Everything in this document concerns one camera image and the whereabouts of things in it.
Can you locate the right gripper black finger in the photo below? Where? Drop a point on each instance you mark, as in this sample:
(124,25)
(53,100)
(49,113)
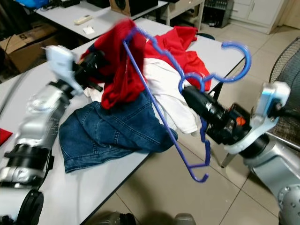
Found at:
(206,100)
(204,109)

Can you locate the red printed t-shirt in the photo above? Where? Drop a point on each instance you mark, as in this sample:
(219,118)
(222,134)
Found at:
(117,65)

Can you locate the purple plastic clothes hanger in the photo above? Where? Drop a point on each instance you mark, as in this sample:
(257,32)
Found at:
(248,58)

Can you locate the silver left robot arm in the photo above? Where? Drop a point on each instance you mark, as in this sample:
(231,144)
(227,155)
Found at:
(28,126)

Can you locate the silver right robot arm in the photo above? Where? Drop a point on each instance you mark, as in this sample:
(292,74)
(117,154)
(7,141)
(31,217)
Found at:
(276,164)

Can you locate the plain red garment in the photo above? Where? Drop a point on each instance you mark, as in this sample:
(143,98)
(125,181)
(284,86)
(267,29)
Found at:
(4,135)
(183,51)

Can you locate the loose white t-shirt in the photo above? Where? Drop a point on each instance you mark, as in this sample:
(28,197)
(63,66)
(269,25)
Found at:
(168,89)

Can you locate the small white paper card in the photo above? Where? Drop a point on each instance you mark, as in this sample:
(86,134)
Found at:
(88,30)

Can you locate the white remote control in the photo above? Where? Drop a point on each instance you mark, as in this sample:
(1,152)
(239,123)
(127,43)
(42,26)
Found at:
(82,20)

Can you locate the grey desk with electronics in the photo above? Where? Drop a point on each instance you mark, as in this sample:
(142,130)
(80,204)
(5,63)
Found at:
(112,26)

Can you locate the brown plaid metal chair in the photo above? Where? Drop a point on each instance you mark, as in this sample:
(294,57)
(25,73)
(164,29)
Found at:
(288,129)

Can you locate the brown cardboard box printed letter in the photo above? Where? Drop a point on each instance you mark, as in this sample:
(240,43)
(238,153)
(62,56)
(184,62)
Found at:
(28,51)

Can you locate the blue round stool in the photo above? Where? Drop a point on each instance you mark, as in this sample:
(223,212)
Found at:
(206,35)

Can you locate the black power strip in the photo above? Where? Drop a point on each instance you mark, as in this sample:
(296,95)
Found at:
(69,3)

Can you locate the blue denim jeans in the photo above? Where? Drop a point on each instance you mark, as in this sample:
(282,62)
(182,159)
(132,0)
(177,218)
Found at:
(112,136)

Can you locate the wooden black loudspeaker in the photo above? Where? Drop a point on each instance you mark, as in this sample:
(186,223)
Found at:
(131,5)

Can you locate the black grille electric fan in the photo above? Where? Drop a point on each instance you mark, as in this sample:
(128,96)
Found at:
(288,65)

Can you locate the blue device white top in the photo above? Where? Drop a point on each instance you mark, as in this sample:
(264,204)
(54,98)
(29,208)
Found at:
(30,3)

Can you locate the black computer tower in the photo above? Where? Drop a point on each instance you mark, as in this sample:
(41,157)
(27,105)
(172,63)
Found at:
(218,11)

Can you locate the beige wooden side table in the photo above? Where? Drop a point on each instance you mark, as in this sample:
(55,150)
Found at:
(187,5)

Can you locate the white low cabinets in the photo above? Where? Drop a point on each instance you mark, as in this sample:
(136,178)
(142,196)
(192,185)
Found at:
(258,11)

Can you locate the grey robot right leg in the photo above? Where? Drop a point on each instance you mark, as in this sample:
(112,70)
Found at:
(188,220)

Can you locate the grey robot leg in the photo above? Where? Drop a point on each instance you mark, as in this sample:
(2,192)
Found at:
(188,220)
(117,219)

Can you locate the grey table black legs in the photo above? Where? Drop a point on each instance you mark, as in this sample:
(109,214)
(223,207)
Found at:
(89,192)

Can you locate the grey robot left leg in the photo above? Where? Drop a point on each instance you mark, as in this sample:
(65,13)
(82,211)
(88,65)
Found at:
(117,219)

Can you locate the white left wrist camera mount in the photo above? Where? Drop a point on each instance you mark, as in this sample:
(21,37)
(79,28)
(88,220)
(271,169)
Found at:
(61,61)

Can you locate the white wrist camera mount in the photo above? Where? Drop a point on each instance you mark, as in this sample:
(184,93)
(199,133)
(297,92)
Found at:
(61,61)
(272,103)

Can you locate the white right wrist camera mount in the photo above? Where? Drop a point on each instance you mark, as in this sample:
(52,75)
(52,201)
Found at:
(272,103)

